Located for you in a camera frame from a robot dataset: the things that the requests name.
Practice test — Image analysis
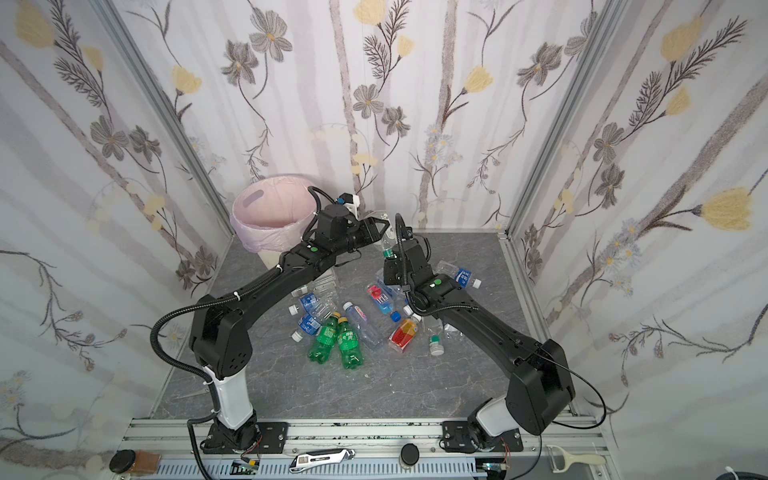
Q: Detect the clear bottle green white cap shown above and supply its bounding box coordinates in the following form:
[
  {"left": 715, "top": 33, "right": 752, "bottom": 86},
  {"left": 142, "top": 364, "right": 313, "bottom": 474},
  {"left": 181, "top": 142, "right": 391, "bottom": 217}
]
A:
[{"left": 370, "top": 210, "right": 397, "bottom": 257}]

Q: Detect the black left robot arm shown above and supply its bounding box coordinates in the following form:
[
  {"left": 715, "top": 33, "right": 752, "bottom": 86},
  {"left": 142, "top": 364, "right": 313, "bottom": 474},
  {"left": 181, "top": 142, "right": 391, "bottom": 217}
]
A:
[{"left": 149, "top": 186, "right": 390, "bottom": 478}]

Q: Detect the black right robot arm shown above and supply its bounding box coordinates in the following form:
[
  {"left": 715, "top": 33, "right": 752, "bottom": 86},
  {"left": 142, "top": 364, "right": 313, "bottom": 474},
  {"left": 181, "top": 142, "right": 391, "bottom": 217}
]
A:
[{"left": 383, "top": 214, "right": 587, "bottom": 448}]

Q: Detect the cream bin with pink liner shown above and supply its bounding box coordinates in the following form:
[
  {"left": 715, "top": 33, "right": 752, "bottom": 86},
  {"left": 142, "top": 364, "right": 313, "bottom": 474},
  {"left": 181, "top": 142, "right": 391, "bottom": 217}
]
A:
[{"left": 230, "top": 175, "right": 316, "bottom": 268}]

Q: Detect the pink label blue bottle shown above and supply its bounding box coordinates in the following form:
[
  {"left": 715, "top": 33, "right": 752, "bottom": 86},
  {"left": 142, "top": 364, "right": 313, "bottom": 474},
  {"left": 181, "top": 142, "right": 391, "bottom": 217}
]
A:
[{"left": 366, "top": 283, "right": 401, "bottom": 323}]

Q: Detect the orange red liquid bottle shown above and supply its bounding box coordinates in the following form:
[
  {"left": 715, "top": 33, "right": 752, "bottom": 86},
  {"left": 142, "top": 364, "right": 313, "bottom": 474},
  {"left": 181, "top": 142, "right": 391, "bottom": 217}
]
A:
[{"left": 389, "top": 314, "right": 422, "bottom": 352}]

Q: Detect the tall clear blue bottle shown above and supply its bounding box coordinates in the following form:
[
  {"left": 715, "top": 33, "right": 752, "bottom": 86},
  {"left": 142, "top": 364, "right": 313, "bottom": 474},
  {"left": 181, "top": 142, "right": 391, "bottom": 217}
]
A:
[{"left": 343, "top": 302, "right": 383, "bottom": 350}]

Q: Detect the green soda bottle right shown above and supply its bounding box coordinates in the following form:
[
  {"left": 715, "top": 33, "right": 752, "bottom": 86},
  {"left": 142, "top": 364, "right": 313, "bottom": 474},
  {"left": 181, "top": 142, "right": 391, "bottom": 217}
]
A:
[{"left": 337, "top": 317, "right": 364, "bottom": 370}]

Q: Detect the green soda bottle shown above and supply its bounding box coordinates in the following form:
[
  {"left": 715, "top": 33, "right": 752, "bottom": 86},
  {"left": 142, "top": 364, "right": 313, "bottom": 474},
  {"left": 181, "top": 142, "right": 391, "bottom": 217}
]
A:
[
  {"left": 337, "top": 317, "right": 364, "bottom": 370},
  {"left": 307, "top": 312, "right": 341, "bottom": 364}
]

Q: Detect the green soda bottle left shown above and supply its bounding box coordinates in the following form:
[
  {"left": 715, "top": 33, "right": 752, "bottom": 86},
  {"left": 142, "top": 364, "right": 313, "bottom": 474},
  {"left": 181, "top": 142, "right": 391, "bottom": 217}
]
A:
[{"left": 307, "top": 312, "right": 341, "bottom": 364}]

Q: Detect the small blue label bottle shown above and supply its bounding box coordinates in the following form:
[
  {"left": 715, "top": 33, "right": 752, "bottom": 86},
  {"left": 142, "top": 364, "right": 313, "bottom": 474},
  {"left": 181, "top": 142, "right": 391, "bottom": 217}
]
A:
[{"left": 291, "top": 314, "right": 321, "bottom": 342}]

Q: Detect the black round knob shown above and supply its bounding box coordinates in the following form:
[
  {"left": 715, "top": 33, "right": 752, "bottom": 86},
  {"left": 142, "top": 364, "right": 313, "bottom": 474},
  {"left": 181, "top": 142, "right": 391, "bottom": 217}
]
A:
[{"left": 399, "top": 443, "right": 420, "bottom": 469}]

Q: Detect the silver adjustable wrench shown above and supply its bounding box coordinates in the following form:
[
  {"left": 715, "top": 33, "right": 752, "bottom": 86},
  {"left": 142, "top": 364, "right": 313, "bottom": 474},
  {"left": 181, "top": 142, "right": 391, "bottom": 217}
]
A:
[{"left": 289, "top": 448, "right": 356, "bottom": 474}]

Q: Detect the white vegetable peeler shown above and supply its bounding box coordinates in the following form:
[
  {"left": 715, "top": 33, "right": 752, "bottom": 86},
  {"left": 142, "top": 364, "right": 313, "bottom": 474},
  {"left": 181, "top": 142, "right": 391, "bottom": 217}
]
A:
[{"left": 546, "top": 445, "right": 607, "bottom": 474}]

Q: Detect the black lid brown jar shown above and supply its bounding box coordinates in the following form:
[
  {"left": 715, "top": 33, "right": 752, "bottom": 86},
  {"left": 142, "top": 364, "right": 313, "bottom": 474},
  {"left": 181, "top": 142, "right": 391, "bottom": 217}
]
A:
[{"left": 108, "top": 449, "right": 162, "bottom": 475}]

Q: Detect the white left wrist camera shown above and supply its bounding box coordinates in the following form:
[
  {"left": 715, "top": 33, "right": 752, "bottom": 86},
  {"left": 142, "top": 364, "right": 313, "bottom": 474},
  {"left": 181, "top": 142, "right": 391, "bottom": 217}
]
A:
[{"left": 336, "top": 193, "right": 361, "bottom": 218}]

